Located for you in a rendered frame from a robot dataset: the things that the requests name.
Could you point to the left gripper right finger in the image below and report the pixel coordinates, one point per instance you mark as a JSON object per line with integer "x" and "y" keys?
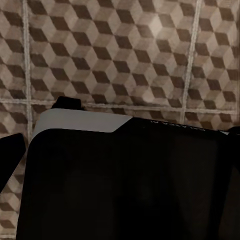
{"x": 232, "y": 149}

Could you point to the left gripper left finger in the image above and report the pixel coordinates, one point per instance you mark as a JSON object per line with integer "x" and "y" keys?
{"x": 12, "y": 149}

